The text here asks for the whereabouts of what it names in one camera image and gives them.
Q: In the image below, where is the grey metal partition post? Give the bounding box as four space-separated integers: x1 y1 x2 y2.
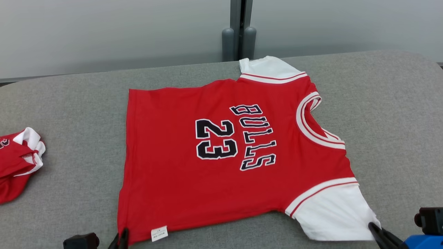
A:
221 0 257 62

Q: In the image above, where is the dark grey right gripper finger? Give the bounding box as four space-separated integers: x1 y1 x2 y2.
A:
369 222 409 249
370 228 391 249

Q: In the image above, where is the red Bulls basketball jersey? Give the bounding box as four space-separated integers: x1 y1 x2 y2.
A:
0 127 46 204
117 56 382 246

